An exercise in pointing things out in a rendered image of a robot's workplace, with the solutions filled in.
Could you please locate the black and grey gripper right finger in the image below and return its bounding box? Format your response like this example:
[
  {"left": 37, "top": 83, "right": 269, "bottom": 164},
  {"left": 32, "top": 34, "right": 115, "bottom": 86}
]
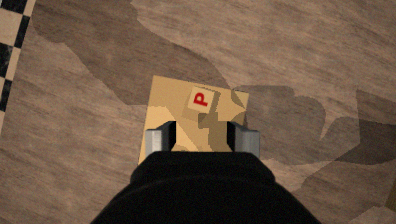
[{"left": 227, "top": 121, "right": 260, "bottom": 159}]

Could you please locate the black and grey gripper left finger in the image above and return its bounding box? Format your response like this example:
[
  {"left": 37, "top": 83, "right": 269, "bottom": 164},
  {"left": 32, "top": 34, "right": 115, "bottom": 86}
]
[{"left": 145, "top": 121, "right": 176, "bottom": 158}]

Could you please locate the tan flat mat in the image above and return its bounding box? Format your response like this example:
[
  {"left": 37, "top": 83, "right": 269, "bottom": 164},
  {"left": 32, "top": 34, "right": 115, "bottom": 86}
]
[{"left": 138, "top": 75, "right": 249, "bottom": 165}]

